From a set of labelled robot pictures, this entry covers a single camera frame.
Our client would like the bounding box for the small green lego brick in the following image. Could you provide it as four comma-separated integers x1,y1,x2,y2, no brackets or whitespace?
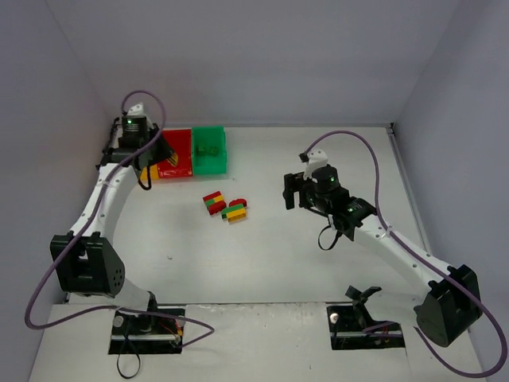
208,146,219,157

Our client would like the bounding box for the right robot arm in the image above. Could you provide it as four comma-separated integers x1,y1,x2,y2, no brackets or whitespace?
282,165,482,347

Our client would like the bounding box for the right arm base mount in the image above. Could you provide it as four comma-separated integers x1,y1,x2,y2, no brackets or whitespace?
326,303,406,351

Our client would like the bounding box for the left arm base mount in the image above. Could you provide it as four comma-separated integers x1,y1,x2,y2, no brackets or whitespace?
108,312,185,355

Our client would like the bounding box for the purple cable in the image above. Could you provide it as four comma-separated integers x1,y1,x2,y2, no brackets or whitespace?
297,130,509,378
24,90,216,349

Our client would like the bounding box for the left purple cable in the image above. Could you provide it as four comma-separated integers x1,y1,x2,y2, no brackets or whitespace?
24,90,216,349

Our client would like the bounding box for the red plastic bin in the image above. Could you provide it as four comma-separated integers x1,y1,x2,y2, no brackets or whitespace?
157,129,192,179

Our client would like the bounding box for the green curved lego brick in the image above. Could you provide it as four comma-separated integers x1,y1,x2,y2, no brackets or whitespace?
196,145,208,156

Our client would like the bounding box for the yellow plastic bin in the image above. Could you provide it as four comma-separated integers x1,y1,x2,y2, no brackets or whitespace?
140,166,160,181

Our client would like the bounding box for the red green yellow lego stack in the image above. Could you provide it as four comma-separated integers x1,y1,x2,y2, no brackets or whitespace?
203,191,227,216

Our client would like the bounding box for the green plastic bin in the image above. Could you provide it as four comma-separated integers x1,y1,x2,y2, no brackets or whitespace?
192,126,227,176

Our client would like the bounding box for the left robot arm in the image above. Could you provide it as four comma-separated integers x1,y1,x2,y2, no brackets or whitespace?
50,113,178,311

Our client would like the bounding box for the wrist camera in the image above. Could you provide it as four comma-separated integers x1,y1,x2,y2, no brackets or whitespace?
126,103,146,118
299,148,328,181

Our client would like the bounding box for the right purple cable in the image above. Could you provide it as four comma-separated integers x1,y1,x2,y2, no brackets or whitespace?
297,130,509,378

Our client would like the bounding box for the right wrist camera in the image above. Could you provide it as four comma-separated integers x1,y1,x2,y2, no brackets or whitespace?
299,148,328,181

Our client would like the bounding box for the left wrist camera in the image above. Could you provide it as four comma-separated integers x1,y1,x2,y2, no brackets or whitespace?
126,103,146,118

